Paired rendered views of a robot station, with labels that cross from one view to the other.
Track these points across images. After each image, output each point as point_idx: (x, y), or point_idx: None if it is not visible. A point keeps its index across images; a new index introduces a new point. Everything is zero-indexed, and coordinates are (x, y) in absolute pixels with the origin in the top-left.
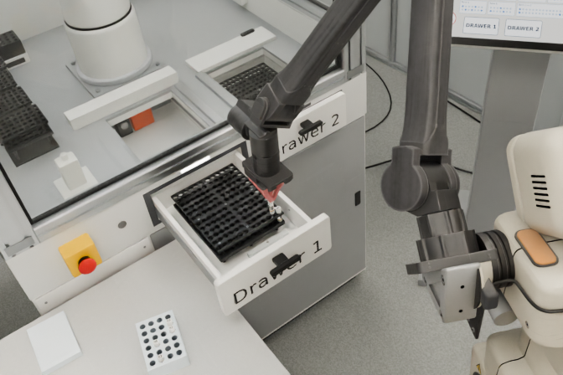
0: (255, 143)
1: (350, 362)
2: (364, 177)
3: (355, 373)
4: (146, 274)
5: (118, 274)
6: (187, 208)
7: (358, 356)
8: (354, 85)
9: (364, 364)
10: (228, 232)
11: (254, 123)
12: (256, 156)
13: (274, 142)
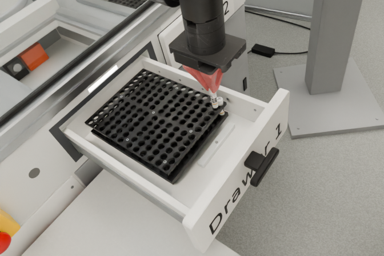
0: None
1: (268, 213)
2: (247, 64)
3: (275, 220)
4: (82, 220)
5: (50, 230)
6: (108, 130)
7: (271, 206)
8: None
9: (278, 211)
10: (170, 144)
11: None
12: (196, 23)
13: None
